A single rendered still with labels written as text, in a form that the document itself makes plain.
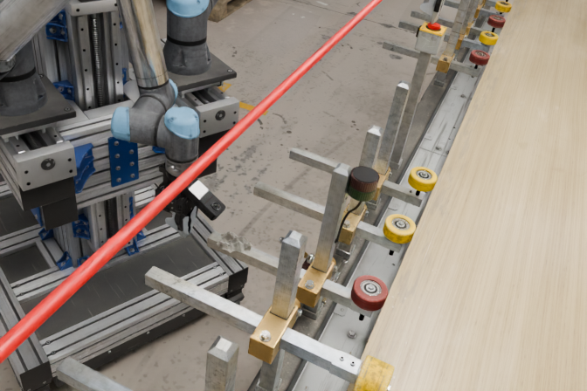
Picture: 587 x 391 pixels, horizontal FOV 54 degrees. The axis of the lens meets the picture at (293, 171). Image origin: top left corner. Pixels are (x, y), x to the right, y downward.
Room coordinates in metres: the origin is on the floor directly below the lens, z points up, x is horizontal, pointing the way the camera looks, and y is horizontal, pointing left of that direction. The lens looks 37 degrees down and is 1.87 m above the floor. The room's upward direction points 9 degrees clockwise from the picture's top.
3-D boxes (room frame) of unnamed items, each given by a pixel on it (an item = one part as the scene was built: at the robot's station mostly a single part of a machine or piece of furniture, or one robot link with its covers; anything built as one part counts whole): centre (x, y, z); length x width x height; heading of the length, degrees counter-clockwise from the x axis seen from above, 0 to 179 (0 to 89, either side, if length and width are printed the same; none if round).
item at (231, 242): (1.02, 0.11, 0.87); 0.09 x 0.07 x 0.02; 71
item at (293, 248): (0.75, -0.02, 0.93); 0.03 x 0.03 x 0.48; 71
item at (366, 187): (0.97, -0.15, 1.16); 0.06 x 0.06 x 0.02
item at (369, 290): (0.90, -0.21, 0.85); 0.08 x 0.08 x 0.11
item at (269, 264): (0.97, -0.03, 0.84); 0.43 x 0.03 x 0.04; 71
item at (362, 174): (0.97, -0.15, 1.06); 0.06 x 0.06 x 0.22; 71
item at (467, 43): (2.62, -0.59, 0.84); 0.43 x 0.03 x 0.04; 71
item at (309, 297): (0.96, -0.10, 0.85); 0.13 x 0.06 x 0.05; 161
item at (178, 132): (1.07, 0.26, 1.13); 0.09 x 0.08 x 0.11; 87
